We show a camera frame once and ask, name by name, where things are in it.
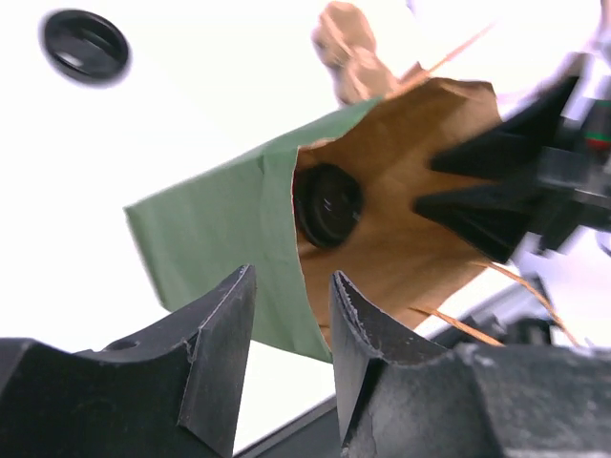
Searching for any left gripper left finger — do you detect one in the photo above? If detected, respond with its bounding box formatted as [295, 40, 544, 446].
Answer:
[1, 265, 256, 457]

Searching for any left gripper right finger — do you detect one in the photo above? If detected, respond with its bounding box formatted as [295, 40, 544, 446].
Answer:
[329, 272, 610, 458]

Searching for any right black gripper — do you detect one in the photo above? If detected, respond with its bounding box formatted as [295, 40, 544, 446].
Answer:
[412, 75, 610, 263]

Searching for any brown and green paper bag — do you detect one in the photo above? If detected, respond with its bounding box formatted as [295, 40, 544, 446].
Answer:
[126, 72, 500, 362]

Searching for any brown pulp cup carrier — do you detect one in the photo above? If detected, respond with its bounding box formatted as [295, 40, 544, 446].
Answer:
[309, 0, 407, 107]

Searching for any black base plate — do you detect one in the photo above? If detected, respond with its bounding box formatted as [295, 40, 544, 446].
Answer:
[235, 396, 341, 458]

